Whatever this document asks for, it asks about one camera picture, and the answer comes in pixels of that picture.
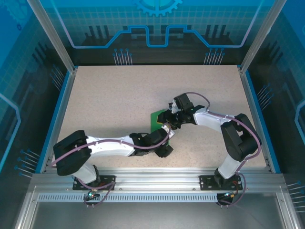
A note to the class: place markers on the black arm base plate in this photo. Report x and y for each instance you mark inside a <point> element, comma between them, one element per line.
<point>108,182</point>
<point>207,182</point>

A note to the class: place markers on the green paper sheet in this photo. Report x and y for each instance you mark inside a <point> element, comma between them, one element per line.
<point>155,119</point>

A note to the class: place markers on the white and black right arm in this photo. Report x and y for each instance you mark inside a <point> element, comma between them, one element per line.
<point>209,119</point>

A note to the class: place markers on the grey metal shelf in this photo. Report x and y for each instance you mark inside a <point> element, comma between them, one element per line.
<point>155,217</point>

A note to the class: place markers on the aluminium upright post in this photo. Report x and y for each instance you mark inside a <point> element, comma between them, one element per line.
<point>52,35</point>
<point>262,38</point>

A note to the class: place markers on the blue printed enclosure panel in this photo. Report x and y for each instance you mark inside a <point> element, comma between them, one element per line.
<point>286,83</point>
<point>155,57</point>
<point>21,95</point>

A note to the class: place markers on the long aluminium frame rail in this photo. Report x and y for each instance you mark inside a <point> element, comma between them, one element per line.
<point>155,181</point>

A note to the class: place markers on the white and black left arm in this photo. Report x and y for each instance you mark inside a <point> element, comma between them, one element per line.
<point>107,149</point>

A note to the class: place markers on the aluminium side rail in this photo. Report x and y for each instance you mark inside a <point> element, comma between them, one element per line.
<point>246,83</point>
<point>62,107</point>

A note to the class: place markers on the small connector with green light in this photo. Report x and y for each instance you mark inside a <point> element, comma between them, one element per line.
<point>228,195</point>
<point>91,194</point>

